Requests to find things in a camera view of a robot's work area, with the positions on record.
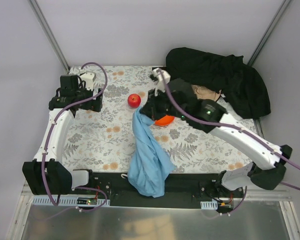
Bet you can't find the light blue cloth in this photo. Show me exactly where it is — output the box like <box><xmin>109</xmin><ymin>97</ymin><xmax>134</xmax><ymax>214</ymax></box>
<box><xmin>127</xmin><ymin>107</ymin><xmax>176</xmax><ymax>198</ymax></box>

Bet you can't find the black cloth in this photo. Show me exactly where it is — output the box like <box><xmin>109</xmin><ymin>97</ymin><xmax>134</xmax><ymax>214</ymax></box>
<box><xmin>164</xmin><ymin>47</ymin><xmax>271</xmax><ymax>119</ymax></box>

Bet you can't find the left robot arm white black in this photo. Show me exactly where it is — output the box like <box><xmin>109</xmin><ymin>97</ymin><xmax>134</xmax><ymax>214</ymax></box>
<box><xmin>22</xmin><ymin>72</ymin><xmax>103</xmax><ymax>195</ymax></box>

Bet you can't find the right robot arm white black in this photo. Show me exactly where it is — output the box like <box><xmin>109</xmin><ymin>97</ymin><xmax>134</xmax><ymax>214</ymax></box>
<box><xmin>140</xmin><ymin>78</ymin><xmax>292</xmax><ymax>191</ymax></box>

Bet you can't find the tan beige cloth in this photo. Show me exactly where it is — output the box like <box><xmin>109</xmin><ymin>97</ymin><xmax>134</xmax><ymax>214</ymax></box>
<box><xmin>192</xmin><ymin>85</ymin><xmax>221</xmax><ymax>102</ymax></box>

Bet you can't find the orange plastic plate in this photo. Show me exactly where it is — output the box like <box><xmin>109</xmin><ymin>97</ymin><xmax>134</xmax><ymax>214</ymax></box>
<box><xmin>154</xmin><ymin>115</ymin><xmax>175</xmax><ymax>127</ymax></box>

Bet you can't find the red apple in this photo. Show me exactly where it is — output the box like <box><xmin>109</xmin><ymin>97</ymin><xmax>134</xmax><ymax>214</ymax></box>
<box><xmin>127</xmin><ymin>93</ymin><xmax>142</xmax><ymax>108</ymax></box>

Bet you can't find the floral patterned table mat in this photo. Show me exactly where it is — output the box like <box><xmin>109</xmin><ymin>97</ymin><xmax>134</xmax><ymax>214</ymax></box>
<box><xmin>59</xmin><ymin>65</ymin><xmax>270</xmax><ymax>174</ymax></box>

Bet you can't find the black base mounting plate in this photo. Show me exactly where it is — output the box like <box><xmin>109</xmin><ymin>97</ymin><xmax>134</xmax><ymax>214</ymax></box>
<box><xmin>85</xmin><ymin>172</ymin><xmax>244</xmax><ymax>209</ymax></box>

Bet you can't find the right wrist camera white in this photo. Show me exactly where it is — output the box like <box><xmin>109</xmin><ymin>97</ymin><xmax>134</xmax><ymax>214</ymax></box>
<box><xmin>152</xmin><ymin>67</ymin><xmax>171</xmax><ymax>97</ymax></box>

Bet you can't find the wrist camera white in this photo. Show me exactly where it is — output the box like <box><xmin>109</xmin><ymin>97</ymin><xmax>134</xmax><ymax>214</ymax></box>
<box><xmin>152</xmin><ymin>67</ymin><xmax>171</xmax><ymax>97</ymax></box>
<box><xmin>79</xmin><ymin>71</ymin><xmax>96</xmax><ymax>91</ymax></box>

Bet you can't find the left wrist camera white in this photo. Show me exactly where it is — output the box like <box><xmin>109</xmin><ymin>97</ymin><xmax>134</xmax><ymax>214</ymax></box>
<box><xmin>79</xmin><ymin>71</ymin><xmax>96</xmax><ymax>91</ymax></box>

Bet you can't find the left aluminium frame post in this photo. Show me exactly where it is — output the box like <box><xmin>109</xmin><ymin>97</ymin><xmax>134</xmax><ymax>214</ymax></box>
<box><xmin>27</xmin><ymin>0</ymin><xmax>70</xmax><ymax>73</ymax></box>

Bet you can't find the aluminium frame post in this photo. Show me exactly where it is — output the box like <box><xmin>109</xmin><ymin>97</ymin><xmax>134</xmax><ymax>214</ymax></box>
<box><xmin>27</xmin><ymin>0</ymin><xmax>70</xmax><ymax>73</ymax></box>
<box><xmin>247</xmin><ymin>0</ymin><xmax>293</xmax><ymax>67</ymax></box>

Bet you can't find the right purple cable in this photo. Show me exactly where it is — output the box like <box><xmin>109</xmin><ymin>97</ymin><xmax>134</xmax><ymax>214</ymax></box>
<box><xmin>157</xmin><ymin>68</ymin><xmax>300</xmax><ymax>220</ymax></box>

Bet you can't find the purple cable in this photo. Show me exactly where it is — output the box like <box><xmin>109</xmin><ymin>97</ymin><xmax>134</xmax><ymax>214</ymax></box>
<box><xmin>157</xmin><ymin>68</ymin><xmax>300</xmax><ymax>220</ymax></box>
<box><xmin>34</xmin><ymin>62</ymin><xmax>109</xmax><ymax>221</ymax></box>

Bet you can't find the left white cable duct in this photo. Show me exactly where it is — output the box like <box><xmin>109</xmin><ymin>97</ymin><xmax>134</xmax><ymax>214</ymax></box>
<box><xmin>32</xmin><ymin>196</ymin><xmax>110</xmax><ymax>208</ymax></box>

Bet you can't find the white cable duct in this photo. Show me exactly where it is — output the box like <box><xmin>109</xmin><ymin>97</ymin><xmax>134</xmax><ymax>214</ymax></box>
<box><xmin>200</xmin><ymin>200</ymin><xmax>218</xmax><ymax>211</ymax></box>
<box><xmin>32</xmin><ymin>196</ymin><xmax>110</xmax><ymax>208</ymax></box>

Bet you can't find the right white cable duct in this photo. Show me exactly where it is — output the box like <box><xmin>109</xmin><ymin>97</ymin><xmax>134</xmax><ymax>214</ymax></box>
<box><xmin>200</xmin><ymin>200</ymin><xmax>218</xmax><ymax>211</ymax></box>

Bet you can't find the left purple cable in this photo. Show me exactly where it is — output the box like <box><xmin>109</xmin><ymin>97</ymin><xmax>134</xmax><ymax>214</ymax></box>
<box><xmin>34</xmin><ymin>62</ymin><xmax>109</xmax><ymax>221</ymax></box>

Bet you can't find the right aluminium frame post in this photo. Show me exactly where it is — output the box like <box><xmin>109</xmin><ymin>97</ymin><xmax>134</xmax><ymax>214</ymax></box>
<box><xmin>247</xmin><ymin>0</ymin><xmax>293</xmax><ymax>67</ymax></box>

